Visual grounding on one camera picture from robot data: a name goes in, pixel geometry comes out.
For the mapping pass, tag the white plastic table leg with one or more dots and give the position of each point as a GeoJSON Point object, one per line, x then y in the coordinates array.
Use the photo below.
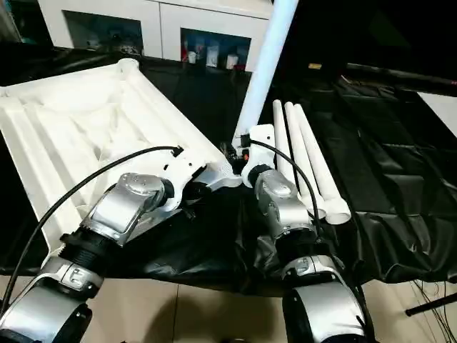
{"type": "Point", "coordinates": [296, 143]}
{"type": "Point", "coordinates": [264, 71]}
{"type": "Point", "coordinates": [280, 135]}
{"type": "Point", "coordinates": [314, 153]}

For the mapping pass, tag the white plastic table top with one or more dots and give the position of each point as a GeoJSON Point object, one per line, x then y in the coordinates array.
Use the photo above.
{"type": "Point", "coordinates": [89, 118]}

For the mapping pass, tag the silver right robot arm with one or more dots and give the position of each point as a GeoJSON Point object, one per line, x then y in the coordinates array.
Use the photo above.
{"type": "Point", "coordinates": [282, 200]}

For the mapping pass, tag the small white cup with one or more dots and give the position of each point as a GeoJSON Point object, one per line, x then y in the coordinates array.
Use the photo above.
{"type": "Point", "coordinates": [232, 61]}
{"type": "Point", "coordinates": [192, 57]}

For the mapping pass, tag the clear plastic container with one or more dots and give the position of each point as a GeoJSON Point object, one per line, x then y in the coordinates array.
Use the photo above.
{"type": "Point", "coordinates": [213, 57]}

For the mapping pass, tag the small yellow label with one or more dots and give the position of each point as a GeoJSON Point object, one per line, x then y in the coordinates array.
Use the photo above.
{"type": "Point", "coordinates": [315, 66]}

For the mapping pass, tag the red item in cabinet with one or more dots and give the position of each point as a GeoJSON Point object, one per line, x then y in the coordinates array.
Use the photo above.
{"type": "Point", "coordinates": [185, 50]}

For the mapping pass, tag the black plastic mat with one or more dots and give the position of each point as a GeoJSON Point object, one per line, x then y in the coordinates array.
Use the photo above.
{"type": "Point", "coordinates": [375, 178]}

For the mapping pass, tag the white cabinet with glass doors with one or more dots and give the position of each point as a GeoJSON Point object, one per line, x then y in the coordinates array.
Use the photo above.
{"type": "Point", "coordinates": [160, 21]}

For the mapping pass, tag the dark cabinet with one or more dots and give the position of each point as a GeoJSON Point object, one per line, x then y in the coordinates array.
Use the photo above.
{"type": "Point", "coordinates": [357, 28]}

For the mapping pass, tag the white board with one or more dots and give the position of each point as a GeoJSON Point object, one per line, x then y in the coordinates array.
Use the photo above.
{"type": "Point", "coordinates": [441, 110]}

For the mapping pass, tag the black stand bar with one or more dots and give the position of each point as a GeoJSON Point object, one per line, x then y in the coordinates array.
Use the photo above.
{"type": "Point", "coordinates": [432, 303]}

